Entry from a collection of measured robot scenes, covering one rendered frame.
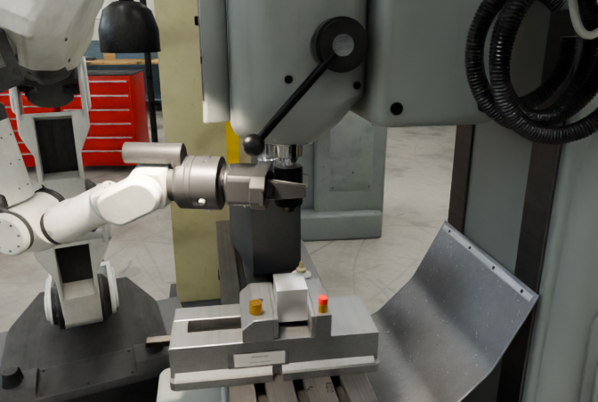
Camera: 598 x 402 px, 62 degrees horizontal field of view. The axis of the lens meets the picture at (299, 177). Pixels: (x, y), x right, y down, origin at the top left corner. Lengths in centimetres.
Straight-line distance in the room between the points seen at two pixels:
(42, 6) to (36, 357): 104
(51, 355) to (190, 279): 126
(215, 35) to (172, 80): 176
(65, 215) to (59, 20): 35
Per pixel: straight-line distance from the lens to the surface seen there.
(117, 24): 65
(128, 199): 83
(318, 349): 88
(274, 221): 115
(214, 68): 75
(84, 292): 159
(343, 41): 66
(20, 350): 175
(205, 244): 273
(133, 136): 538
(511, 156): 91
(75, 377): 154
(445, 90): 73
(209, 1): 75
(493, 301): 95
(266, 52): 68
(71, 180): 138
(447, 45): 73
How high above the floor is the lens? 148
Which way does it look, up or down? 17 degrees down
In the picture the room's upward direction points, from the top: straight up
